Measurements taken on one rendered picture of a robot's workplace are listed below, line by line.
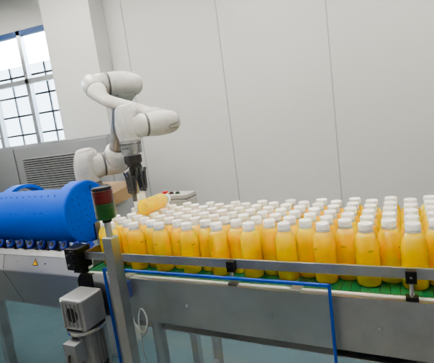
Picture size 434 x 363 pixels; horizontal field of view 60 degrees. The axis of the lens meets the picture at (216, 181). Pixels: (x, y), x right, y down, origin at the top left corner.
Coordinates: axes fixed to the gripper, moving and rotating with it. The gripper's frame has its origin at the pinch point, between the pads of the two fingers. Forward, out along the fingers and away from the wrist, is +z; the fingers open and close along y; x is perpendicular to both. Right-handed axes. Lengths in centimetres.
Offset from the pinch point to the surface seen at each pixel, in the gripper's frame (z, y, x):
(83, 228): 9.6, 11.1, -24.8
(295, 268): 16, 28, 74
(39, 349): 112, -28, -133
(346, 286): 22, 24, 88
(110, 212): -5.9, 43.6, 23.2
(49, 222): 4.2, 20.4, -34.5
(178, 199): 4.4, -17.7, 8.2
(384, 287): 22, 23, 98
